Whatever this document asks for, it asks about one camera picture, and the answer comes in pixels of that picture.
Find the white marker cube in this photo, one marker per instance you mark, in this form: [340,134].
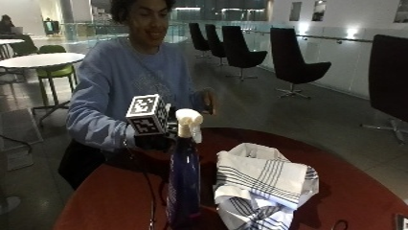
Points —
[146,115]

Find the black swivel chair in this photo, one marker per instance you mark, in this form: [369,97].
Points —
[238,48]
[197,36]
[388,76]
[214,41]
[291,60]

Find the person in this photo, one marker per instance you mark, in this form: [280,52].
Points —
[114,80]
[5,25]

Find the blue spray bottle white nozzle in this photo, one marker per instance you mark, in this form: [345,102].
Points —
[183,179]

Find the white striped cloth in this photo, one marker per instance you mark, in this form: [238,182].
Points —
[259,188]

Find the metal handrail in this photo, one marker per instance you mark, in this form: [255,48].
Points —
[314,37]

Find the green chair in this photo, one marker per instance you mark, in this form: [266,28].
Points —
[57,72]

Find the large round white table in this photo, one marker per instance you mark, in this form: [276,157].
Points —
[40,59]

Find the dark armchair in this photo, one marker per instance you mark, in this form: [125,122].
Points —
[24,46]

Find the small round white table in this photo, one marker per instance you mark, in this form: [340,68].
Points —
[9,41]

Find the wall picture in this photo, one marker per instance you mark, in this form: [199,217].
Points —
[295,11]
[401,11]
[319,10]

